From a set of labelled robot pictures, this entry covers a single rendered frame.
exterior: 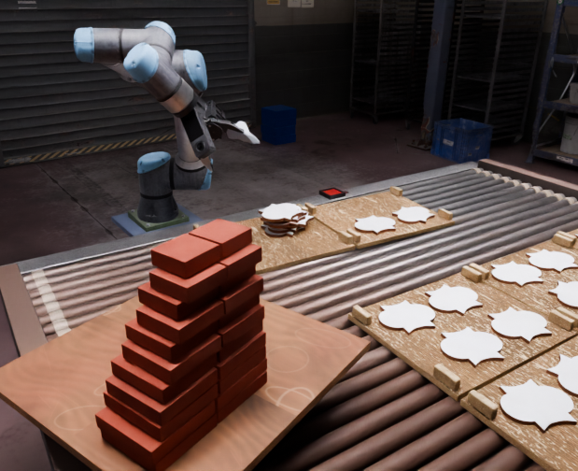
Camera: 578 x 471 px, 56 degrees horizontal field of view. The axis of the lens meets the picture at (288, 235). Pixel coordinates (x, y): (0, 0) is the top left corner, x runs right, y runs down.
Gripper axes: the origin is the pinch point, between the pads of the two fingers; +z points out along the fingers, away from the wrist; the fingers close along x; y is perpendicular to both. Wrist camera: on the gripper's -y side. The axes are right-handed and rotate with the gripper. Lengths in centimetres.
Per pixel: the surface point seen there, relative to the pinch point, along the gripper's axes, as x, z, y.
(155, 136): 260, 204, 409
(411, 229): -22, 67, 9
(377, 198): -12, 75, 36
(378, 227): -14, 59, 10
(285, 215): 7.8, 36.1, 11.3
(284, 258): 9.3, 34.9, -6.1
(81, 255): 63, 4, 4
